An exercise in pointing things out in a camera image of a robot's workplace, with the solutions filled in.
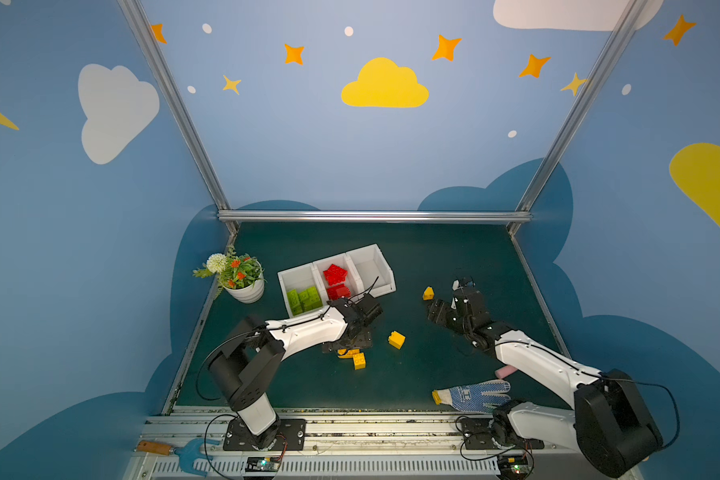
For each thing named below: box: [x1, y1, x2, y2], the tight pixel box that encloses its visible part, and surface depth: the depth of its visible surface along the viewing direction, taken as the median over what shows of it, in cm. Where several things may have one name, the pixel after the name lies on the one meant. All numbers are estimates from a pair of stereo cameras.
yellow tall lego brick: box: [388, 330, 406, 350], surface depth 91 cm
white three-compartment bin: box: [278, 243, 397, 319], surface depth 101 cm
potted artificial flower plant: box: [192, 248, 267, 304], surface depth 92 cm
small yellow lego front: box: [352, 352, 366, 370], surface depth 86 cm
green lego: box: [287, 286, 323, 316], surface depth 98 cm
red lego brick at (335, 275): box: [323, 264, 348, 286], surface depth 104 cm
